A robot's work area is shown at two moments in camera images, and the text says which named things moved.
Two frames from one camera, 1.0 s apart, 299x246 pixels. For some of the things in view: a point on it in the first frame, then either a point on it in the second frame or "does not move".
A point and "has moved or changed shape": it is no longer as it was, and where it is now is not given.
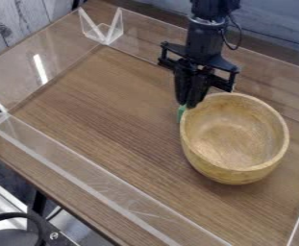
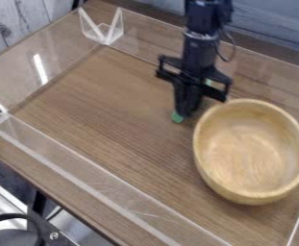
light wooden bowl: x=235 y=137 has moved or changed shape
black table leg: x=41 y=203 does not move
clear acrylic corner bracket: x=104 y=33 does not move
